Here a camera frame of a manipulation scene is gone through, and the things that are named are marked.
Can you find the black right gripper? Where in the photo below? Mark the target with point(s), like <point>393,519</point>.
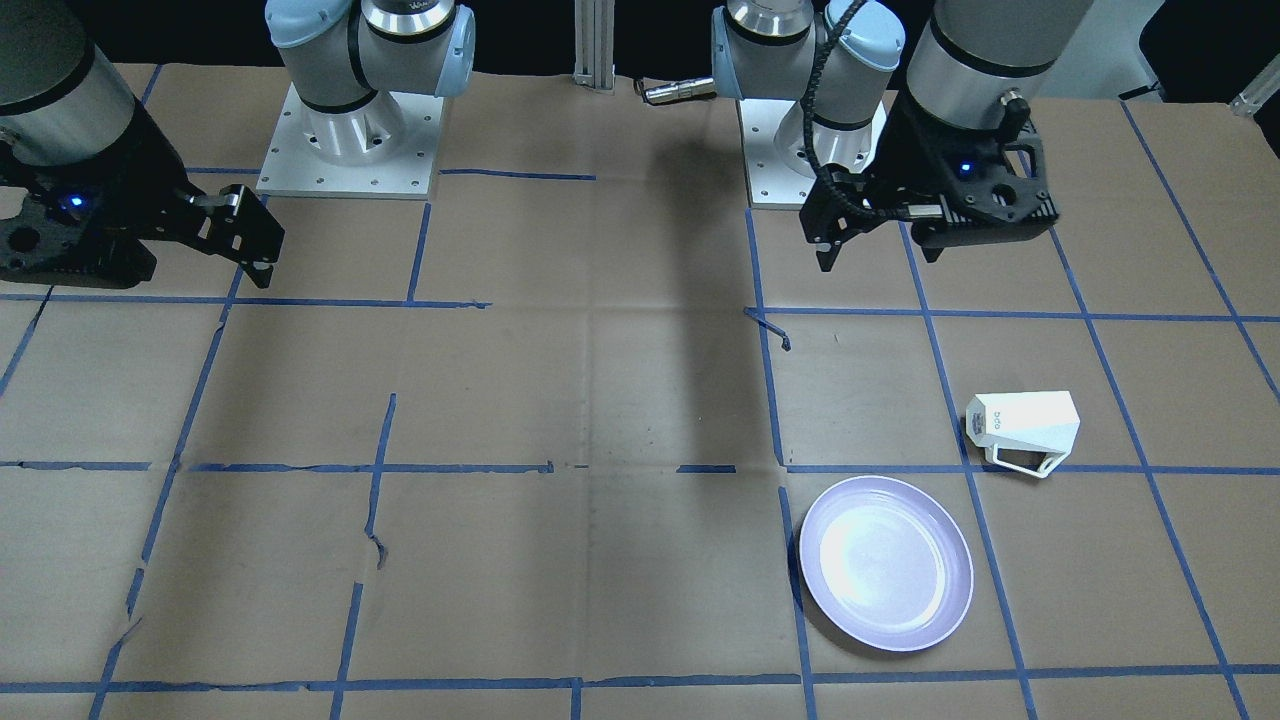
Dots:
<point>140,185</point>

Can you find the white faceted cup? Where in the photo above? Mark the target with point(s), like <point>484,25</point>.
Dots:
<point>1029,432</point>

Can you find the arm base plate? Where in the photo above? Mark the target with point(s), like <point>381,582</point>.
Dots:
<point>779,175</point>
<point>385,150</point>

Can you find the aluminium frame post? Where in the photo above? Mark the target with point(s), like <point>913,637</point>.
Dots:
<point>593,28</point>

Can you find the metal cable connector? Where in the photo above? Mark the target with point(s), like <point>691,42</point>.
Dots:
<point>686,90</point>

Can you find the lilac round plate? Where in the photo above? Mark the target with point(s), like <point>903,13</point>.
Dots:
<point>886,563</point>

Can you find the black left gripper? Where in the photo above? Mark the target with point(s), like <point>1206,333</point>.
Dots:
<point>912,150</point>

